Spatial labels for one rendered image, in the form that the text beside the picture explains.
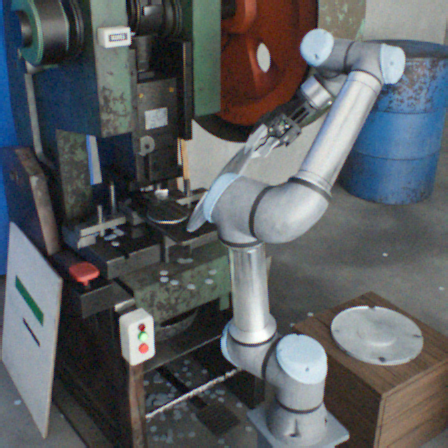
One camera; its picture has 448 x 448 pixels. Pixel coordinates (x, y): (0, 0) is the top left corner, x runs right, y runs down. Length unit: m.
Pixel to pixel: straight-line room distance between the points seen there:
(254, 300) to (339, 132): 0.43
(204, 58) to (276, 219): 0.70
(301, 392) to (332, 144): 0.58
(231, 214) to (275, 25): 0.77
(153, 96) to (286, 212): 0.68
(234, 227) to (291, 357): 0.35
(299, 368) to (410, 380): 0.60
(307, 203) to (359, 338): 0.93
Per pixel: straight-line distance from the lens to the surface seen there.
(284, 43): 1.84
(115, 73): 1.62
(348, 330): 2.09
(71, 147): 1.95
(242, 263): 1.34
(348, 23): 1.72
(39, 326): 2.15
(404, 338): 2.10
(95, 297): 1.65
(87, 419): 2.26
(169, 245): 1.82
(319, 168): 1.23
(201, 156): 3.53
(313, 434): 1.56
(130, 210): 1.88
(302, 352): 1.46
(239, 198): 1.24
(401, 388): 1.96
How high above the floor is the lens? 1.59
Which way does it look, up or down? 26 degrees down
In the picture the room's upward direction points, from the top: straight up
